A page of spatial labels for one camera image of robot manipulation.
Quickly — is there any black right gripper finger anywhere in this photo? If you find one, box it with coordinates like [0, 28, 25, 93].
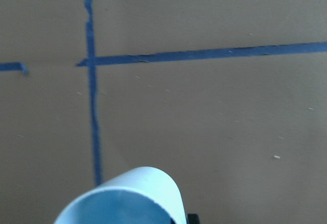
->
[187, 215, 199, 224]

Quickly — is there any light blue cup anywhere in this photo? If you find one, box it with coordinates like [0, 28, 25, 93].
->
[55, 167, 187, 223]

